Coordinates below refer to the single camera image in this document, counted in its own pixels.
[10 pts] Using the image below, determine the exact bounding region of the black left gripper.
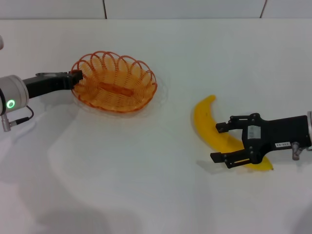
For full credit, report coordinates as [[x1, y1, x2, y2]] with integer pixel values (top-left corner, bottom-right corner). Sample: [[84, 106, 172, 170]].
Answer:
[[23, 70, 84, 99]]

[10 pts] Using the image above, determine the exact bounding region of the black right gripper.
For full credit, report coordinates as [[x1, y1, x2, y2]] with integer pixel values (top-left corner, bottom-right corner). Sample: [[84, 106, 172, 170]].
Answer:
[[210, 112, 309, 170]]

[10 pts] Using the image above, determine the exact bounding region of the yellow banana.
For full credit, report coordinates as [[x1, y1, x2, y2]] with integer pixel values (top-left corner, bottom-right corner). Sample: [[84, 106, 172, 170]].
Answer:
[[192, 94, 274, 172]]

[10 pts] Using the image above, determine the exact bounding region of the orange woven plastic basket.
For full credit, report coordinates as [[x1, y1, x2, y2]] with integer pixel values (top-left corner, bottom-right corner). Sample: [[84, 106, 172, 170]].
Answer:
[[70, 50, 158, 114]]

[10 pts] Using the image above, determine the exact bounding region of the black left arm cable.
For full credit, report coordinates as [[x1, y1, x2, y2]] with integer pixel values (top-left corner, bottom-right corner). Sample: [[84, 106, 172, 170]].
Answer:
[[6, 105, 35, 125]]

